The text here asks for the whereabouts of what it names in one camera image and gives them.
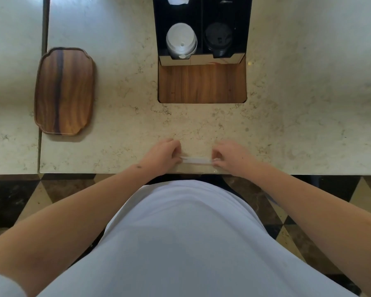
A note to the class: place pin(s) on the person's left hand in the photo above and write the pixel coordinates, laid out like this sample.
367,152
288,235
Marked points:
160,156

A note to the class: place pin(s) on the person's left fingers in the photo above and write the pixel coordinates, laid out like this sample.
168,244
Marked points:
176,153

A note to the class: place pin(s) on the wooden serving tray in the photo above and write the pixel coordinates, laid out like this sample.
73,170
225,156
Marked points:
64,91

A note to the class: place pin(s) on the black lid organizer box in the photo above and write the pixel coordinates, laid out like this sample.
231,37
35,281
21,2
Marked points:
202,27

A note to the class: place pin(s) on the person's white shirt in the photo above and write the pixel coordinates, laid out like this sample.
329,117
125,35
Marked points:
185,244

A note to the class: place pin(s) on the person's left forearm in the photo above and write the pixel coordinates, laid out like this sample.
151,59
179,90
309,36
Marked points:
68,225

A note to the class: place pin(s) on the wooden recessed shelf panel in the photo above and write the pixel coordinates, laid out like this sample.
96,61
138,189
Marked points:
202,83

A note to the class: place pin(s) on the person's right fingers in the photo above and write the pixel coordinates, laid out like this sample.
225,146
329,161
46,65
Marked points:
218,156

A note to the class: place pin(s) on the stack of black cup lids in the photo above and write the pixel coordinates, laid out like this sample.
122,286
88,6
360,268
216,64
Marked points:
218,38

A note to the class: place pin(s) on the person's right hand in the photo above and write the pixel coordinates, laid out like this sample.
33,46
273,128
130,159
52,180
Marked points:
233,157

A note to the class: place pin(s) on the stack of white cup lids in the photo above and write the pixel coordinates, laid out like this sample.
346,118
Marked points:
181,40

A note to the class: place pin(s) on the person's right forearm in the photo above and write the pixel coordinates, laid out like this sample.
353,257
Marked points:
315,219

